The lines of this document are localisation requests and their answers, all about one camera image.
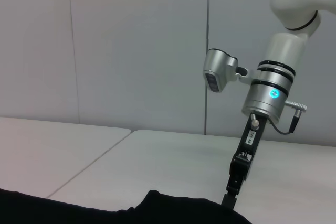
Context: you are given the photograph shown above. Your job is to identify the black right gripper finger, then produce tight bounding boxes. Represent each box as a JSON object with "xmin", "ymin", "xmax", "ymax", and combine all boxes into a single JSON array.
[{"xmin": 220, "ymin": 179, "xmax": 242, "ymax": 211}]

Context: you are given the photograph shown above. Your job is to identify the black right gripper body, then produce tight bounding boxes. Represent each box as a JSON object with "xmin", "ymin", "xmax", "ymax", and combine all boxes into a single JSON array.
[{"xmin": 227, "ymin": 113, "xmax": 269, "ymax": 192}]

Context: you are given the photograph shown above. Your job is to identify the black T-shirt with white print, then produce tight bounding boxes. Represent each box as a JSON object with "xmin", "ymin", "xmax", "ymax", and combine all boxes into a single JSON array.
[{"xmin": 0, "ymin": 188, "xmax": 253, "ymax": 224}]

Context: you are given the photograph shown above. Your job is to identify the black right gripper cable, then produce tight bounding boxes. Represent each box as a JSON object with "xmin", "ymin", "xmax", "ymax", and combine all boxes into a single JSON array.
[{"xmin": 267, "ymin": 100, "xmax": 308, "ymax": 135}]

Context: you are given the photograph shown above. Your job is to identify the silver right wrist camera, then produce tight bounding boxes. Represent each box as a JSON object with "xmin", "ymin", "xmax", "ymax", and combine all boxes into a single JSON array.
[{"xmin": 202, "ymin": 48, "xmax": 257, "ymax": 94}]

